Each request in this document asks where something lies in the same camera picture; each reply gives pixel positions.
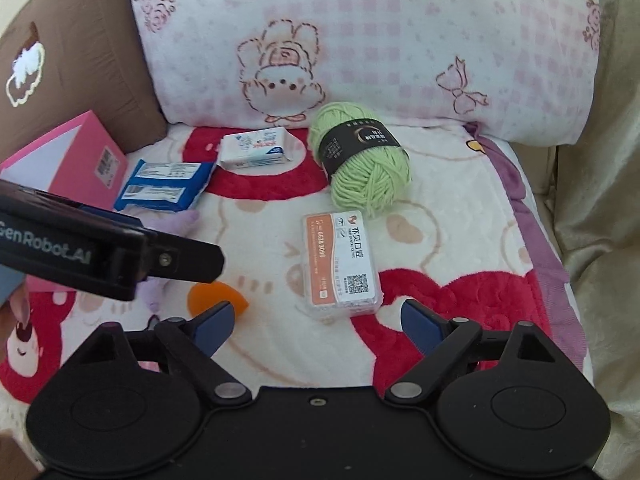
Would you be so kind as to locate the pink checkered bunny pillow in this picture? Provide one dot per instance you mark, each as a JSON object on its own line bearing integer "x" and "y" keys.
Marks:
{"x": 523, "y": 68}

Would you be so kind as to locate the white red cartoon blanket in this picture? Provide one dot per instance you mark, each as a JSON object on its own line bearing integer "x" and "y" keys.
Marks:
{"x": 466, "y": 240}

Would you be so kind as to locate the orange white floss box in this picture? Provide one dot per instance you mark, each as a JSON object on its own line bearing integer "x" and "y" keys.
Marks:
{"x": 340, "y": 277}

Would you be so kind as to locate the beige satin bedding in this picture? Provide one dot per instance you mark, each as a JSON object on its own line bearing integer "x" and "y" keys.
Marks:
{"x": 588, "y": 196}

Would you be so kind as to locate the green yarn ball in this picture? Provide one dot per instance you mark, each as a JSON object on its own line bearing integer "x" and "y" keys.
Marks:
{"x": 365, "y": 165}

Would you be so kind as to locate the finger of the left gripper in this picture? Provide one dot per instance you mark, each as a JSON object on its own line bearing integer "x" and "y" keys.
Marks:
{"x": 182, "y": 259}

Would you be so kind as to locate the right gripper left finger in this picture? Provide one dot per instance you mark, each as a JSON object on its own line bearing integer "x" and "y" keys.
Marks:
{"x": 189, "y": 347}

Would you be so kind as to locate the blue snack packet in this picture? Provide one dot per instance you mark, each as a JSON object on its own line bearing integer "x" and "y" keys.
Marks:
{"x": 165, "y": 186}

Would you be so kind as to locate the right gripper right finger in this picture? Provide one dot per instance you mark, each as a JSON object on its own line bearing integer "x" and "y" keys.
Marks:
{"x": 444, "y": 344}

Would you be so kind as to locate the person's left hand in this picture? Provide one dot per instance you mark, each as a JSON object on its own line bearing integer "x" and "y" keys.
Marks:
{"x": 16, "y": 310}

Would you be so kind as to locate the pink cardboard box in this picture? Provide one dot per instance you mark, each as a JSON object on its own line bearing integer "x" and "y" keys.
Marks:
{"x": 77, "y": 160}

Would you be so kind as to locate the white tissue pack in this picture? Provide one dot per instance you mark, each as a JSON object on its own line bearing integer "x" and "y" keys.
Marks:
{"x": 259, "y": 148}

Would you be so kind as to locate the brown embroidered cushion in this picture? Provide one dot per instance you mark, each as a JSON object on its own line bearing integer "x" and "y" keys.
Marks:
{"x": 62, "y": 58}

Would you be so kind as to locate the orange round piece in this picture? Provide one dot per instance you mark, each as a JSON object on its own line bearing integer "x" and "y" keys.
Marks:
{"x": 205, "y": 296}

